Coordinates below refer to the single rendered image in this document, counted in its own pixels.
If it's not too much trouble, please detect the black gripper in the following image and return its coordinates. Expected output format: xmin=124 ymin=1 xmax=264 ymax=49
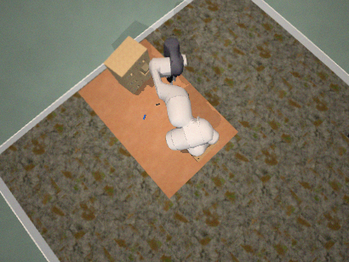
xmin=166 ymin=76 xmax=177 ymax=85

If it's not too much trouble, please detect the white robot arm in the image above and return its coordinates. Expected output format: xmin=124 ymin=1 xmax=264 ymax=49
xmin=149 ymin=37 xmax=219 ymax=157

